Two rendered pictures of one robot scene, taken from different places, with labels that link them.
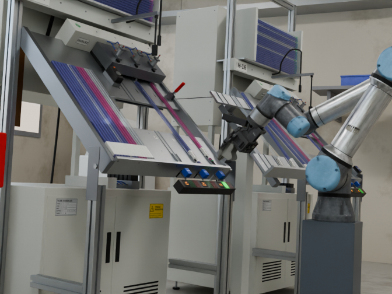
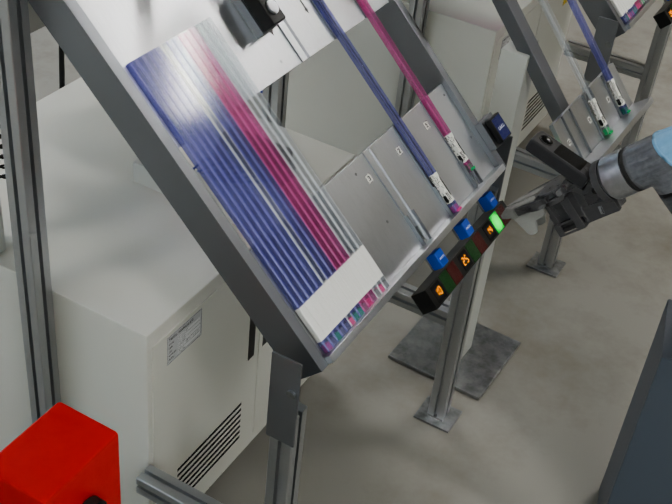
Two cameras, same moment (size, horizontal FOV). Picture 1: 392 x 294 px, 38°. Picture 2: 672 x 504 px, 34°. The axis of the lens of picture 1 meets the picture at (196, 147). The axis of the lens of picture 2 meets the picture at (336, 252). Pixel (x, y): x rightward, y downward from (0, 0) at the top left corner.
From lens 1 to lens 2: 1.43 m
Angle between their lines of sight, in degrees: 42
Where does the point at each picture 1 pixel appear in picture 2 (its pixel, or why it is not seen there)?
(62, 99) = (180, 194)
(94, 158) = (287, 379)
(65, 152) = not seen: outside the picture
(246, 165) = (518, 97)
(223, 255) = (464, 302)
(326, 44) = not seen: outside the picture
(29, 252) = (119, 421)
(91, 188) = (281, 423)
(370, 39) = not seen: outside the picture
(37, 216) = (133, 376)
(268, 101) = (654, 169)
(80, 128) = (235, 275)
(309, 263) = (656, 419)
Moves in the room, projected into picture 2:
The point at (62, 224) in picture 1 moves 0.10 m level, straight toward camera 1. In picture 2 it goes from (180, 366) to (193, 406)
